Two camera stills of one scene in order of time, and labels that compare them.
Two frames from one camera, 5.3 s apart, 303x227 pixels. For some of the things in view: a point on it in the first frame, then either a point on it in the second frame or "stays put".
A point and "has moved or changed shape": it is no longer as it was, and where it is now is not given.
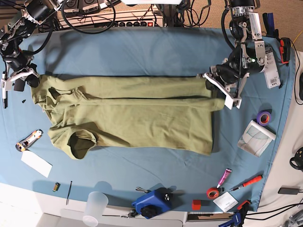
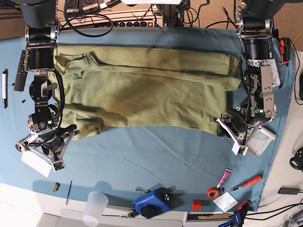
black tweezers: [67, 200] stays put
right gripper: [228, 80] to [239, 129]
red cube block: [196, 205] stays put
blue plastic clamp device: [155, 203] stays put
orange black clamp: [285, 48] stays put
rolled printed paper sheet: [255, 138] stays put
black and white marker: [4, 93] stays put
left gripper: [19, 68] to [54, 150]
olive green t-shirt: [166, 112] has moved or changed shape
